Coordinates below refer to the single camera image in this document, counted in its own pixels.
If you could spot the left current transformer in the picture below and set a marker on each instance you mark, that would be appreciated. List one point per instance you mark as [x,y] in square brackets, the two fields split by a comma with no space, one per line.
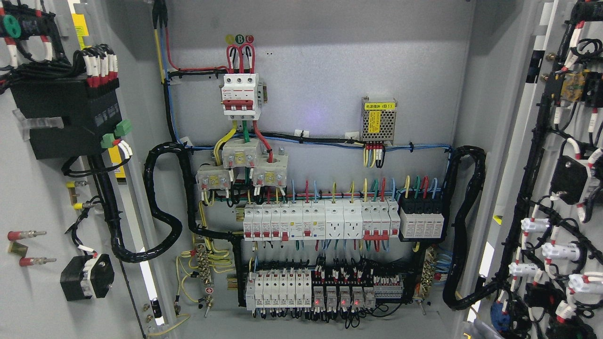
[211,177]

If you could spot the grey cabinet door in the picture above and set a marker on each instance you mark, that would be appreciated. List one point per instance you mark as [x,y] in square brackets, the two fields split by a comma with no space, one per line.
[36,208]
[532,103]

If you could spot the top current transformer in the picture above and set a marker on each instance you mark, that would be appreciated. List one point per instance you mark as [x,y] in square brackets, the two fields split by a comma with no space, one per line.
[238,153]

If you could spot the black digital power meter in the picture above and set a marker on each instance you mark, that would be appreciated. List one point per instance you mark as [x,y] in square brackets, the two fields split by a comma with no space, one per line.
[75,118]

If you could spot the white socket breaker row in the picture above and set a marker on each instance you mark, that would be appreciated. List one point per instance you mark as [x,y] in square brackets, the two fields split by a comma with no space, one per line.
[322,220]

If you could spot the brass ground terminal bar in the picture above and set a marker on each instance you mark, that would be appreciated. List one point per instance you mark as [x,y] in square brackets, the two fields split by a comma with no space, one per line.
[204,267]

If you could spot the metal mesh power supply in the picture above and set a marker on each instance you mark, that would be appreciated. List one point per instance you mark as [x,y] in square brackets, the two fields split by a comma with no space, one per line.
[378,119]

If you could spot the red white main breaker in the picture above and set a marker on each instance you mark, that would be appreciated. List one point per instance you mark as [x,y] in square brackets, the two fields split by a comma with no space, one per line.
[242,96]

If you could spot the black surge protector block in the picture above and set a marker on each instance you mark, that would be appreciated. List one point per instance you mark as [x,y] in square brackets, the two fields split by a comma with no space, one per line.
[421,218]

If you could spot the lower white breaker row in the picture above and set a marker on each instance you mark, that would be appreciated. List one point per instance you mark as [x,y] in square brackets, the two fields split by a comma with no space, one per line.
[279,289]

